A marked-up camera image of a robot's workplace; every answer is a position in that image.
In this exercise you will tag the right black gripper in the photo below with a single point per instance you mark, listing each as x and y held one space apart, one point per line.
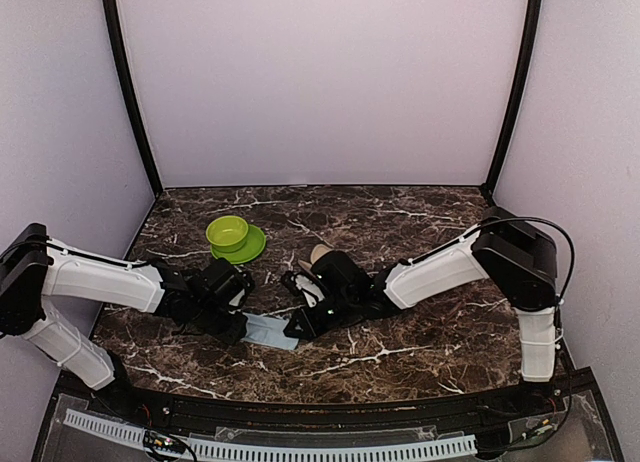
311 327

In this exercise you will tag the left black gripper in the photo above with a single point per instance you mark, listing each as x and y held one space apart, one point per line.
233 334

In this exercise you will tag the light blue cleaning cloth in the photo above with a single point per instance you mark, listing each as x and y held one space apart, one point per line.
268 331

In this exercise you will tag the plaid sunglasses case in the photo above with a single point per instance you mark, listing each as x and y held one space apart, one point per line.
317 253

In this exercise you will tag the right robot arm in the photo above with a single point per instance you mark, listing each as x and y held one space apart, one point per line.
512 251

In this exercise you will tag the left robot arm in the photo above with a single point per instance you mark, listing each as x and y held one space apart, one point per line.
36 268

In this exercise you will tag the green plastic plate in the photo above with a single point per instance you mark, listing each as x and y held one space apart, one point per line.
254 245

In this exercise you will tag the green plastic bowl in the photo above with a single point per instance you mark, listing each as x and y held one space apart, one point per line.
227 233

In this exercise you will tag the small circuit board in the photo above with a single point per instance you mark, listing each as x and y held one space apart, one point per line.
160 444

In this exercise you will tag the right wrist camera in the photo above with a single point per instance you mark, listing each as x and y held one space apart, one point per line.
300 285

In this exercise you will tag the white slotted cable duct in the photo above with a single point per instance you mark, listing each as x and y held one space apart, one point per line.
244 445

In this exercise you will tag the black front rail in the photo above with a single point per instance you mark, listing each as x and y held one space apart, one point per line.
483 411

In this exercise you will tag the left black frame post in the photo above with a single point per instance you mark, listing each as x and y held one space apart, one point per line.
121 63

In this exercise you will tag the black frame post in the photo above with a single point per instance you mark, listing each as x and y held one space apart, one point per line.
526 49
121 63

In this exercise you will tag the right black frame post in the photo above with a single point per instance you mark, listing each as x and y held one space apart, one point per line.
526 49

